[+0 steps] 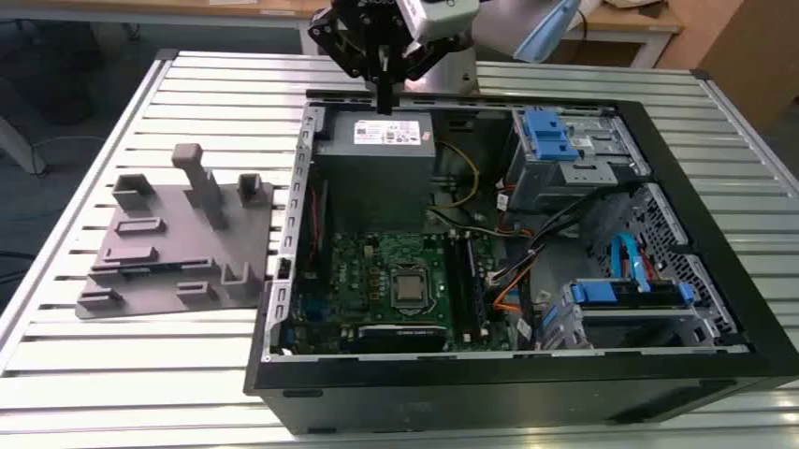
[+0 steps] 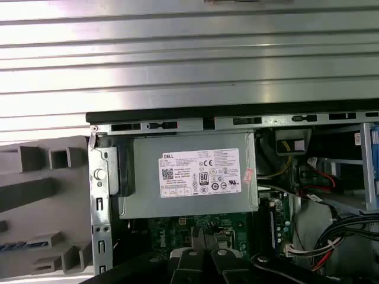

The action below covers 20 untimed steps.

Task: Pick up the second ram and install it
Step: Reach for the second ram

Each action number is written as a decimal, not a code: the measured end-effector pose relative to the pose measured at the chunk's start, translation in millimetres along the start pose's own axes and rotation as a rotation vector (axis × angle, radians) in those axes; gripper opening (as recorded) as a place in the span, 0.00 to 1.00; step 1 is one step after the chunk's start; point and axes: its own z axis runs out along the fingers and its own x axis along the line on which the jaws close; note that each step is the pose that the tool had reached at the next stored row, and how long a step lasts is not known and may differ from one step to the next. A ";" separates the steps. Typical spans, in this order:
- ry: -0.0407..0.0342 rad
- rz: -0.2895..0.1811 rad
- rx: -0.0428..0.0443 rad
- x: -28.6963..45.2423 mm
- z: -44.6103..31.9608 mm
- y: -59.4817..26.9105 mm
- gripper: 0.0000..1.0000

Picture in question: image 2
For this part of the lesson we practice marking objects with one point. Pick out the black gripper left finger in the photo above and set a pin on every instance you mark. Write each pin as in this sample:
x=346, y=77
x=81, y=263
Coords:
x=189, y=266

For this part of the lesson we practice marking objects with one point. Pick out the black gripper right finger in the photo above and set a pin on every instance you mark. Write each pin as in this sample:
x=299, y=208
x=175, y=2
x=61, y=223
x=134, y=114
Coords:
x=225, y=266

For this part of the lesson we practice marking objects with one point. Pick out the CPU socket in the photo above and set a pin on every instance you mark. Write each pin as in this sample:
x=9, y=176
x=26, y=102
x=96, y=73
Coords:
x=228, y=238

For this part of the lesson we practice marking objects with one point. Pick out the green Dell motherboard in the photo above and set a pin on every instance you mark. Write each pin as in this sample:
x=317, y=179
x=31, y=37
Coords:
x=177, y=227

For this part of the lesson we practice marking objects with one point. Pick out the grey Dell power supply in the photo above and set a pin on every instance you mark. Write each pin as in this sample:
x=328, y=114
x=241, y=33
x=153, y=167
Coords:
x=142, y=201

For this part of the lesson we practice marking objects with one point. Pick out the black and grey PC case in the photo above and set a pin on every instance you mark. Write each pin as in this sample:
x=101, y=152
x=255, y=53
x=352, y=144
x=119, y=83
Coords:
x=102, y=189

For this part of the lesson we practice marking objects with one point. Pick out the grey printed parts rack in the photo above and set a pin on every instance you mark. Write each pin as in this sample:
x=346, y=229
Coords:
x=71, y=204

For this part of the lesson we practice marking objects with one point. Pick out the blue disk carrier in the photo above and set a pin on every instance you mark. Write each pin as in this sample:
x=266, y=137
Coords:
x=375, y=139

